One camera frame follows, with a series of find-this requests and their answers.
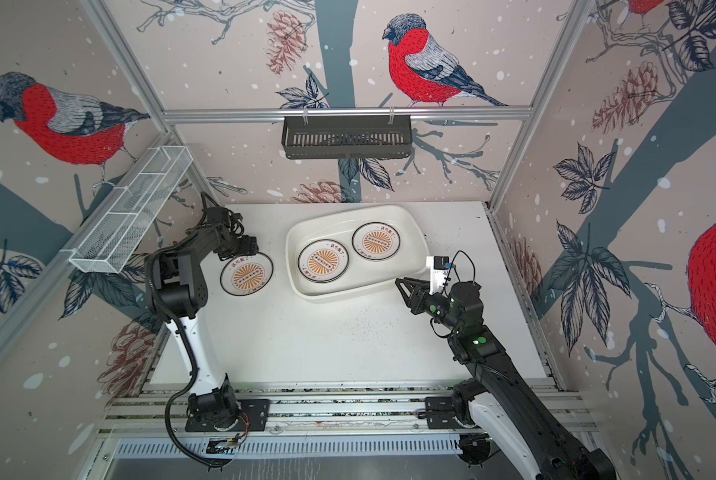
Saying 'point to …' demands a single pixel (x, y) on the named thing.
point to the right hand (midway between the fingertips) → (397, 285)
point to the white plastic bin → (362, 275)
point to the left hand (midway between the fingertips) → (243, 246)
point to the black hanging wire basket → (347, 137)
